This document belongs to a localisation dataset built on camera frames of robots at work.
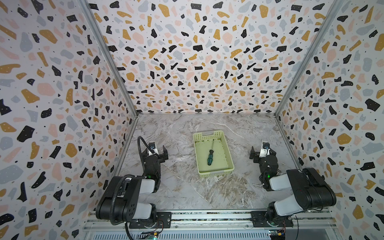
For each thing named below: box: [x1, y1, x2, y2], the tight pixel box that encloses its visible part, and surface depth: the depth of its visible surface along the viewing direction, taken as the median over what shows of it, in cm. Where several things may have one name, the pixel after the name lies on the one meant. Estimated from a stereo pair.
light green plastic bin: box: [193, 130, 235, 178], surface depth 100 cm
